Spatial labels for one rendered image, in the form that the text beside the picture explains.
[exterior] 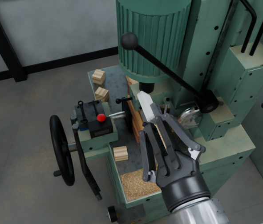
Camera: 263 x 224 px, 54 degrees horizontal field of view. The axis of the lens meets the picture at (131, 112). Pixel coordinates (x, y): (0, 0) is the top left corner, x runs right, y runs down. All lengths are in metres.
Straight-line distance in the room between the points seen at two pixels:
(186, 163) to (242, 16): 0.38
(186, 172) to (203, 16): 0.37
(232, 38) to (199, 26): 0.10
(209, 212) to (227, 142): 0.75
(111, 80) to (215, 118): 0.50
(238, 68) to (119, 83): 0.57
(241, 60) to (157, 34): 0.22
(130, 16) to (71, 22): 1.66
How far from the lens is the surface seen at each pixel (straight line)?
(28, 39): 2.31
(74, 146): 1.06
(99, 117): 0.87
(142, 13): 0.58
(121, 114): 0.95
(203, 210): 0.41
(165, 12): 0.58
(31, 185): 1.97
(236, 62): 0.70
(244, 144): 1.16
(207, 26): 0.69
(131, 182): 0.87
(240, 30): 0.70
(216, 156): 1.10
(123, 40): 0.50
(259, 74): 0.72
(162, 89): 0.88
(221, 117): 0.85
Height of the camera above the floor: 1.75
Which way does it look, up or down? 56 degrees down
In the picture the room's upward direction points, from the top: straight up
